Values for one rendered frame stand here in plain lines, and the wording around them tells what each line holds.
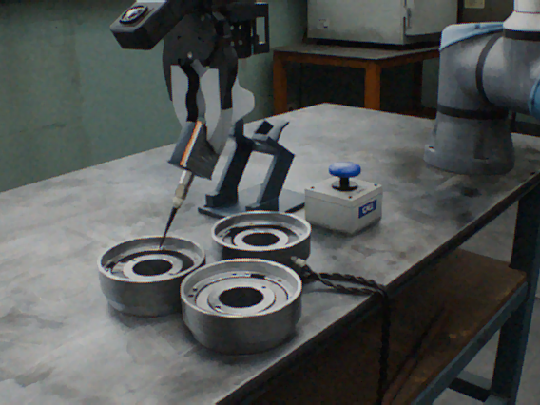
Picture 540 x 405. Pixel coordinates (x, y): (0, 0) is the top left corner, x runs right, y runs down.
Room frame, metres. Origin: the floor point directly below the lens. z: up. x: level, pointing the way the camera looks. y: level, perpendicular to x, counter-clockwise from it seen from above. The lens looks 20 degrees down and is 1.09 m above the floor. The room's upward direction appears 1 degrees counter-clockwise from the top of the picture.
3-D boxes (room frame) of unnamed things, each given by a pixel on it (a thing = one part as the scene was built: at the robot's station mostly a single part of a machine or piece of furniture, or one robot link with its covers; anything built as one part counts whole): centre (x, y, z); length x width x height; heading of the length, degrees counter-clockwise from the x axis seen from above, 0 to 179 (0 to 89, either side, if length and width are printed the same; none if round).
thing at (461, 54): (0.96, -0.33, 0.97); 0.13 x 0.12 x 0.14; 25
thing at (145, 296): (0.53, 0.12, 0.82); 0.10 x 0.10 x 0.04
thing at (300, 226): (0.59, 0.01, 0.82); 0.10 x 0.10 x 0.04
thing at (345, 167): (0.71, -0.09, 0.85); 0.04 x 0.04 x 0.05
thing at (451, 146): (0.96, -0.33, 0.85); 0.15 x 0.15 x 0.10
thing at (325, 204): (0.72, -0.09, 0.82); 0.08 x 0.07 x 0.05; 139
